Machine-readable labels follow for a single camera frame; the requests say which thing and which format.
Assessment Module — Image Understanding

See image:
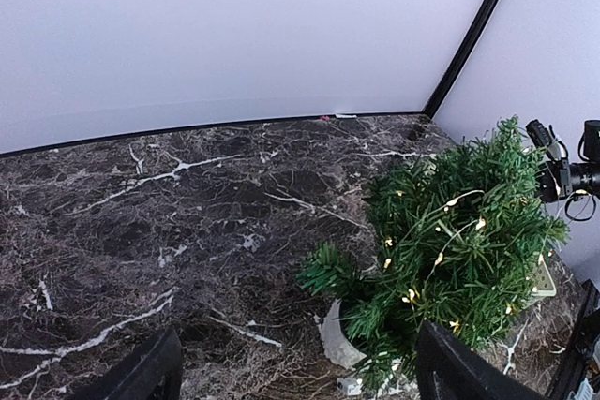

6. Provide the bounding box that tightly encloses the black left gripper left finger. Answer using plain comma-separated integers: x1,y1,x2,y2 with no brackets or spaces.
69,327,183,400

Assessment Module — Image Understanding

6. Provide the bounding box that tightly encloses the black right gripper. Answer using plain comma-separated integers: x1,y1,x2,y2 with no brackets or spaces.
537,158,572,203

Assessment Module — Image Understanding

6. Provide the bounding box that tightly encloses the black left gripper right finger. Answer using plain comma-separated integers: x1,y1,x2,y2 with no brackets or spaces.
415,321,543,400

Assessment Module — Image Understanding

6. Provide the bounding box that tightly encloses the fairy light string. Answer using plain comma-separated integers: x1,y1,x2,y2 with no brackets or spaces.
382,146,587,335

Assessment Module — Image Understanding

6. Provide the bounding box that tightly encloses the fairy light battery box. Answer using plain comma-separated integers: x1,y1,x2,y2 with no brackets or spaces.
337,378,362,396

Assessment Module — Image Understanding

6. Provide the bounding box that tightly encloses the beige perforated plastic basket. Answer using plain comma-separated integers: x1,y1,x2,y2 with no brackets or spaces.
531,259,557,304

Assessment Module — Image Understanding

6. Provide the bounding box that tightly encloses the small green christmas tree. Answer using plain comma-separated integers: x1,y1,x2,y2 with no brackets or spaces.
298,117,569,393

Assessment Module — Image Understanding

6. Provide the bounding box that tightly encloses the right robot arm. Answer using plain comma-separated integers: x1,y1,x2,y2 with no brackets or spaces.
526,120,599,399

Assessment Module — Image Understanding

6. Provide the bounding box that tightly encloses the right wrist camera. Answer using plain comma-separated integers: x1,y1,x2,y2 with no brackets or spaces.
526,119,553,148

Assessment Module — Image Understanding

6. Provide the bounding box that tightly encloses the right black frame post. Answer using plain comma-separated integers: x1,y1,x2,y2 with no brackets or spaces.
422,0,500,120

